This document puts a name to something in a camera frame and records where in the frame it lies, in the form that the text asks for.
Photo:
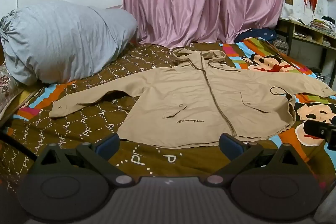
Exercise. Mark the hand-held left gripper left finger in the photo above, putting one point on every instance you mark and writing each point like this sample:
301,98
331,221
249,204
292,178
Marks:
108,146

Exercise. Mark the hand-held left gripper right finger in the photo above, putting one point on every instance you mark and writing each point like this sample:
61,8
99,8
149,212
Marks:
231,146

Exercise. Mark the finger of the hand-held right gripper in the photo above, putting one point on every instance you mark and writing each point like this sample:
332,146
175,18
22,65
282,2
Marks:
319,129

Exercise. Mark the beige hooded jacket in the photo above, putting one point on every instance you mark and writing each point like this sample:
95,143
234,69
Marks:
183,98

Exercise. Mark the printed cartoon bedsheet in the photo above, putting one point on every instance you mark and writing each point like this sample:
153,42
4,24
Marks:
78,134

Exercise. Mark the wooden shelf desk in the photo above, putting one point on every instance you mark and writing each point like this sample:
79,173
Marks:
316,41

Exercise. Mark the checked grey bag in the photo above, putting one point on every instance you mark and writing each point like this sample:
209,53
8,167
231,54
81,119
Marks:
280,44

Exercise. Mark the stack of books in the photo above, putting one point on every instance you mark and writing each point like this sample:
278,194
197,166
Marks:
321,26

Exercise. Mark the dark blue bag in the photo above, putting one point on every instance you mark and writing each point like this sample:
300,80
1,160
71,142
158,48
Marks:
256,34

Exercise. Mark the floral patterned pillow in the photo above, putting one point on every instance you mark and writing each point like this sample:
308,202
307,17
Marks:
8,87

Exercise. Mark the grey rolled duvet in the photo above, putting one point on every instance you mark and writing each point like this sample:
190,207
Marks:
60,37

